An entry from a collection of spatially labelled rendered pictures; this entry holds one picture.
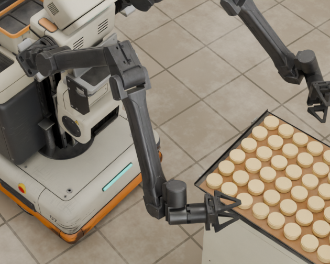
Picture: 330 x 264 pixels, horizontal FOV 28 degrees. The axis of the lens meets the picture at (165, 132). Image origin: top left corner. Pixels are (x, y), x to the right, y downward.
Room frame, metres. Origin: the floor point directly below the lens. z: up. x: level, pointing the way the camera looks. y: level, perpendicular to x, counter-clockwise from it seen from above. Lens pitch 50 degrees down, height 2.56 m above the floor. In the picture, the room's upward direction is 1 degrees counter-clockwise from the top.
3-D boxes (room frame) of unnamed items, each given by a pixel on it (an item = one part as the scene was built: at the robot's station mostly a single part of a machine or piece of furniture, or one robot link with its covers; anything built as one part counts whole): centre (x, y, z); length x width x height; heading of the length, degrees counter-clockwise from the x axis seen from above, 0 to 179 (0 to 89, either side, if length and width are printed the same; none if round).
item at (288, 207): (1.09, -0.37, 0.91); 0.05 x 0.05 x 0.02
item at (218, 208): (1.04, -0.17, 1.01); 0.09 x 0.07 x 0.07; 95
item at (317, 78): (1.52, -0.51, 0.99); 0.07 x 0.07 x 0.10; 5
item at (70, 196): (1.92, 0.46, 0.16); 0.67 x 0.64 x 0.25; 50
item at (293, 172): (1.23, -0.40, 0.91); 0.05 x 0.05 x 0.02
